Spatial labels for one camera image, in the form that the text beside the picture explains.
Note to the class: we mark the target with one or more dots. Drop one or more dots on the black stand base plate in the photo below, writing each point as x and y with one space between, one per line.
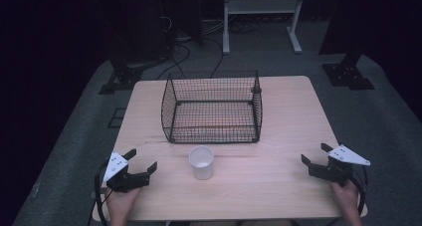
121 78
348 75

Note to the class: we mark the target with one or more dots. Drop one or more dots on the white metal stand frame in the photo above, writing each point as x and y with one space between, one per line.
262 6

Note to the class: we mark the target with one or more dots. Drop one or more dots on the translucent white plastic cup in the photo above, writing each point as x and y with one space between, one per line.
201 163

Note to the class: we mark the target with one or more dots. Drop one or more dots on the person's left hand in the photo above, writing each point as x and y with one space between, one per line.
121 201

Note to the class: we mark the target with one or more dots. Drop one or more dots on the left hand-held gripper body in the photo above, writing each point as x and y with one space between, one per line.
124 179

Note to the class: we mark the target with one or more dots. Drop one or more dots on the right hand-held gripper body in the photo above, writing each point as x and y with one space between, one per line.
335 171

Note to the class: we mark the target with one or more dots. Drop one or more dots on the person's right hand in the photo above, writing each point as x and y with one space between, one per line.
346 196

